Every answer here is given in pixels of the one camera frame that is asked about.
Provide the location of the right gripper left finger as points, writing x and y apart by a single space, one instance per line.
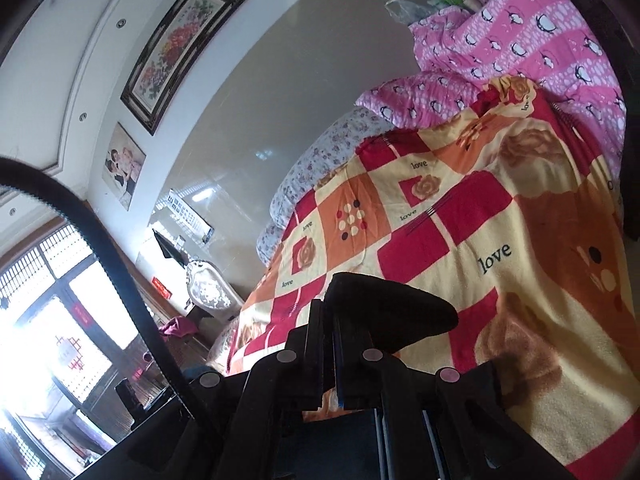
268 421

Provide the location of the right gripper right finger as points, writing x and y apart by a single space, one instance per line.
428 425

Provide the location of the black pants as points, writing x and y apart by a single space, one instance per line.
391 314

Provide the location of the magenta cloth on cabinet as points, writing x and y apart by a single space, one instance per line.
178 327

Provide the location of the white ornate chair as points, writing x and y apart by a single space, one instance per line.
208 289

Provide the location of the red orange checkered blanket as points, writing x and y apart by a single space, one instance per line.
507 211

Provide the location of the white floral pillow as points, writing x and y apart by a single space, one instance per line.
331 150

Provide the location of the wedding photo poster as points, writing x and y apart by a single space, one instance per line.
122 166

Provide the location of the framed flower painting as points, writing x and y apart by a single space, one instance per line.
174 46

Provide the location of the clear plastic bag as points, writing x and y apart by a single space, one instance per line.
407 12

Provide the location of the pink penguin quilt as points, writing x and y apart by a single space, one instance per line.
545 41

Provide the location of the wall calendar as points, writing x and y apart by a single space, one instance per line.
187 217

